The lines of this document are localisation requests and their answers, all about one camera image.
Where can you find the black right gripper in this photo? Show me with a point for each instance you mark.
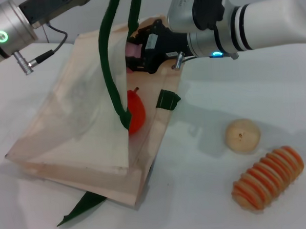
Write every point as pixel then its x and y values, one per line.
pixel 164 46

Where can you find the orange toy fruit with stem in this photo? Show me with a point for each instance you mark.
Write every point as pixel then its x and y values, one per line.
pixel 136 112

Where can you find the pink toy peach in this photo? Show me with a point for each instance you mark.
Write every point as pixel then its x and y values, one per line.
pixel 133 50

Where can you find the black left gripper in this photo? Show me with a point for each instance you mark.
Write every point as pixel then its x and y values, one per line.
pixel 50 7

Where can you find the orange striped toy bread roll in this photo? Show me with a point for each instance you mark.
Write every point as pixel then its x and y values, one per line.
pixel 269 177

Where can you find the beige round toy fruit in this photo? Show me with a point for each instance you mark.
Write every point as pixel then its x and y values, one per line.
pixel 242 135

